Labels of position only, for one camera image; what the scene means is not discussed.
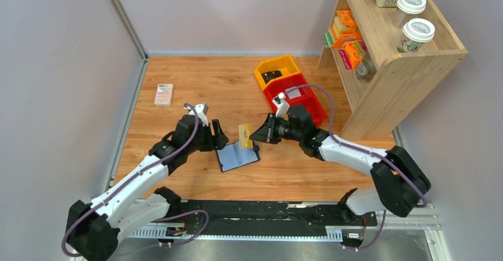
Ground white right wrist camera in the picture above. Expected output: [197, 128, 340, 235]
[272, 92, 290, 118]

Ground paper cup white lid front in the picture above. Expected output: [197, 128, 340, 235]
[397, 18, 435, 53]

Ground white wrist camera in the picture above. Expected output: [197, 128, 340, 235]
[272, 92, 290, 118]
[191, 103, 209, 126]

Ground yellow plastic bin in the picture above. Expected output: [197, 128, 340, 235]
[253, 55, 301, 91]

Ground aluminium rail frame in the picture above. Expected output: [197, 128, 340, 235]
[71, 198, 453, 261]

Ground paper cup white lid rear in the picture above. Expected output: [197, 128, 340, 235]
[392, 0, 427, 28]

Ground orange snack box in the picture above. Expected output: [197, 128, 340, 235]
[339, 40, 367, 69]

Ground navy blue card holder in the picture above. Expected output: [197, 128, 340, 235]
[216, 142, 260, 173]

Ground white red small box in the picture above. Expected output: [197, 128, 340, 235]
[154, 84, 174, 107]

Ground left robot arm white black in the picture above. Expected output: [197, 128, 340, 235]
[61, 112, 229, 260]

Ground wooden shelf unit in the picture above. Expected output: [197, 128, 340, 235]
[318, 0, 468, 140]

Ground green orange boxes on shelf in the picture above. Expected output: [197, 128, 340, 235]
[322, 10, 362, 48]

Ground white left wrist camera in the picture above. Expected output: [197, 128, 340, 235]
[191, 103, 209, 126]

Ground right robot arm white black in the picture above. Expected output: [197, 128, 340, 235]
[250, 105, 431, 217]

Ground black item in yellow bin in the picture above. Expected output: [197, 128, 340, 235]
[261, 70, 282, 85]

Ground red plastic bin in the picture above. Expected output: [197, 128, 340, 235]
[304, 95, 328, 127]
[263, 74, 314, 113]

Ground red plastic bin front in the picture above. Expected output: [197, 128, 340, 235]
[304, 95, 328, 127]

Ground paper cup white lid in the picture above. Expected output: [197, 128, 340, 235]
[397, 18, 435, 53]
[392, 0, 427, 28]

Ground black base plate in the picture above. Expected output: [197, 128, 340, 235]
[142, 199, 378, 249]

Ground grey card in bin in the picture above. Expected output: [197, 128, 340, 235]
[287, 89, 302, 100]

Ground glass bottle on shelf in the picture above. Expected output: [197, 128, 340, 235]
[356, 51, 377, 82]

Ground red plastic bin middle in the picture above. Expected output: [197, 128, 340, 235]
[263, 74, 314, 113]

